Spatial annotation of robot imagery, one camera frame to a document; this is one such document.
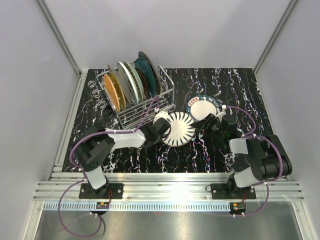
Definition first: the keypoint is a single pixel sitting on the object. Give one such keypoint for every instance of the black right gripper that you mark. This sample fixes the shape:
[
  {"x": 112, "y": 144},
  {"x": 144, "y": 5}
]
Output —
[{"x": 204, "y": 125}]

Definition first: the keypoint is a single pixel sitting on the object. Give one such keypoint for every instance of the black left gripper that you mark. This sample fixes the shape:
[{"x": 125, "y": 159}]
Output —
[{"x": 160, "y": 138}]

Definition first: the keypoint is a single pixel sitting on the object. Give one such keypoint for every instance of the white green rimmed plate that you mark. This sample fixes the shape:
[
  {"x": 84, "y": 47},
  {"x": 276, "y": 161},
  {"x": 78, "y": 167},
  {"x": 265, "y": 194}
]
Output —
[{"x": 201, "y": 106}]

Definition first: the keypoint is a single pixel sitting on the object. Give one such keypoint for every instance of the white blue striped plate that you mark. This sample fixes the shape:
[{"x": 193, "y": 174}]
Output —
[{"x": 181, "y": 130}]

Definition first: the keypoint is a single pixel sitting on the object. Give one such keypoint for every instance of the yellow green woven plate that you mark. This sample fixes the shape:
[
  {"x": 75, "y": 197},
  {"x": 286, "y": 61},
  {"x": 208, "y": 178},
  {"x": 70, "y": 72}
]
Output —
[{"x": 119, "y": 91}]

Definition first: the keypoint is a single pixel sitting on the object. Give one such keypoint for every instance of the grey reindeer plate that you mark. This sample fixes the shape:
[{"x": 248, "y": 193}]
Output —
[{"x": 123, "y": 85}]

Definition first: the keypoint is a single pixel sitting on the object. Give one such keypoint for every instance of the white bottom plate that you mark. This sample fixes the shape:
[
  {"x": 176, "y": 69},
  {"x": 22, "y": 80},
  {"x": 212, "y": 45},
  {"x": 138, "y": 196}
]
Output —
[{"x": 129, "y": 81}]

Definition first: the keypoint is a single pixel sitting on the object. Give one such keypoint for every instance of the red floral plate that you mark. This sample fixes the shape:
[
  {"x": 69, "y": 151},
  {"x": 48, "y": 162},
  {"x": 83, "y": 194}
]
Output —
[{"x": 143, "y": 81}]

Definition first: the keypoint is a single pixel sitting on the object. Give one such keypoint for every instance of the orange woven plate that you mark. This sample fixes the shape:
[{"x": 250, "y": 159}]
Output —
[{"x": 111, "y": 92}]

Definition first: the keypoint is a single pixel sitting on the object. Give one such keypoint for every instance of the teal square plate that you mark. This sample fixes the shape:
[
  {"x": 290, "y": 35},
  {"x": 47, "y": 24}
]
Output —
[{"x": 144, "y": 66}]

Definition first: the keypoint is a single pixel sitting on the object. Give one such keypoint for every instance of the dark bottom plate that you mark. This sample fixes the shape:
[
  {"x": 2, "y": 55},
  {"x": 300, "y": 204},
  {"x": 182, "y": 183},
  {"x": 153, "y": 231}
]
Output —
[{"x": 155, "y": 74}]

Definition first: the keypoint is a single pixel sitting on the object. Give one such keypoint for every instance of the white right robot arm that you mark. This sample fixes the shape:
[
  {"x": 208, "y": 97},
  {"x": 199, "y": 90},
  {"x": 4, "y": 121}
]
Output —
[{"x": 268, "y": 160}]

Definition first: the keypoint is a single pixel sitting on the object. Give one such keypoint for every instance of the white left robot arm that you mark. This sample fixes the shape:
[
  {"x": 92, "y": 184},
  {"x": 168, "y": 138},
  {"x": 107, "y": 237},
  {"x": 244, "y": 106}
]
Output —
[{"x": 93, "y": 147}]

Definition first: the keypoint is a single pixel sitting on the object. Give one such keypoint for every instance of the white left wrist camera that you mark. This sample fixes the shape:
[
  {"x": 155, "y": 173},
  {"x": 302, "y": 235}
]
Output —
[{"x": 161, "y": 115}]

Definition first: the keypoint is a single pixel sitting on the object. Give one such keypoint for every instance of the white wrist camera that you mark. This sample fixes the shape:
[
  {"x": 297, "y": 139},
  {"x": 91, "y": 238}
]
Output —
[
  {"x": 220, "y": 112},
  {"x": 161, "y": 115}
]

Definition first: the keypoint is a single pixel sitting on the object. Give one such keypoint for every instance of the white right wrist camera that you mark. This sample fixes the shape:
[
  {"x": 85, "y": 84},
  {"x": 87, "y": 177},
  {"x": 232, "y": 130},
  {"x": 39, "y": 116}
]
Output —
[{"x": 220, "y": 112}]

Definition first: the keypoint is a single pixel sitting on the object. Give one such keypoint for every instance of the silver wire dish rack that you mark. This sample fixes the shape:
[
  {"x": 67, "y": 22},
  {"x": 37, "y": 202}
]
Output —
[{"x": 145, "y": 111}]

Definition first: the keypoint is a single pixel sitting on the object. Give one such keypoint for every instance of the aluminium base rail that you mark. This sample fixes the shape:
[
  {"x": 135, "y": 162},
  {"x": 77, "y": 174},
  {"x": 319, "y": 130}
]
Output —
[{"x": 158, "y": 192}]

